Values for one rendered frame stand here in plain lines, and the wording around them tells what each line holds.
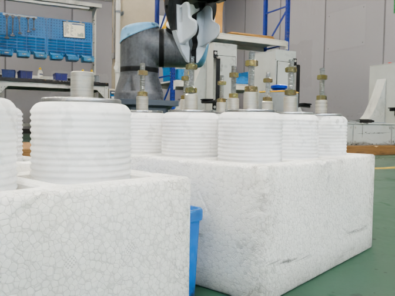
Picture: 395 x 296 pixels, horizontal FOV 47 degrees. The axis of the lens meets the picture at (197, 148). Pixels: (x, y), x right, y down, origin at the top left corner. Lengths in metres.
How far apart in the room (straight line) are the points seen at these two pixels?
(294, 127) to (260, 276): 0.25
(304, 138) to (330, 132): 0.11
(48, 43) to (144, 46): 5.53
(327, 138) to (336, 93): 6.85
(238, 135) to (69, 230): 0.34
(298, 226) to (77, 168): 0.36
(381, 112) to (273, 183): 3.85
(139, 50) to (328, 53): 6.67
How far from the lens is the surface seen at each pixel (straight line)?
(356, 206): 0.87
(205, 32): 0.78
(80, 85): 0.45
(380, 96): 4.42
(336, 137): 0.86
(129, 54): 1.39
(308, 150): 0.76
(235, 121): 0.65
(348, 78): 7.54
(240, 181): 0.61
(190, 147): 0.71
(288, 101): 0.78
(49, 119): 0.43
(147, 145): 0.80
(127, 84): 1.37
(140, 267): 0.43
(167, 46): 1.38
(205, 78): 3.30
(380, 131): 4.17
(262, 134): 0.65
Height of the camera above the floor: 0.23
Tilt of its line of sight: 3 degrees down
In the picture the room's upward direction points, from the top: 1 degrees clockwise
